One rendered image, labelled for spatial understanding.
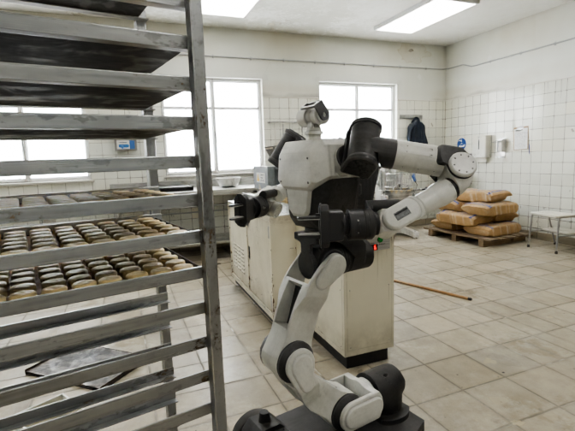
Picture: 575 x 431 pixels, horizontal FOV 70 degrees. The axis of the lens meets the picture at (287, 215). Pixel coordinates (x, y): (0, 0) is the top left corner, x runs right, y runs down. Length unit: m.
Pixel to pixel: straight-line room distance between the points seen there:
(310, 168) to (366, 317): 1.37
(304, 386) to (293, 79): 5.31
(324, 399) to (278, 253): 1.48
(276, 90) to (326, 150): 4.93
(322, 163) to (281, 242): 1.65
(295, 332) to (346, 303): 1.00
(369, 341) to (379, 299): 0.25
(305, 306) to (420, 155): 0.61
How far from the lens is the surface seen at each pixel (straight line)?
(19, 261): 0.97
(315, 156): 1.31
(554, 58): 6.60
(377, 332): 2.58
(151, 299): 1.48
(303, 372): 1.45
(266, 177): 2.84
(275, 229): 2.87
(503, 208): 6.12
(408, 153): 1.26
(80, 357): 3.10
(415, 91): 7.45
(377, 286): 2.48
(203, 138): 0.99
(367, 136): 1.26
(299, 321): 1.44
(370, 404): 1.73
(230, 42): 6.15
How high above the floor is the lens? 1.23
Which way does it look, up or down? 8 degrees down
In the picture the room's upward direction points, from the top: 2 degrees counter-clockwise
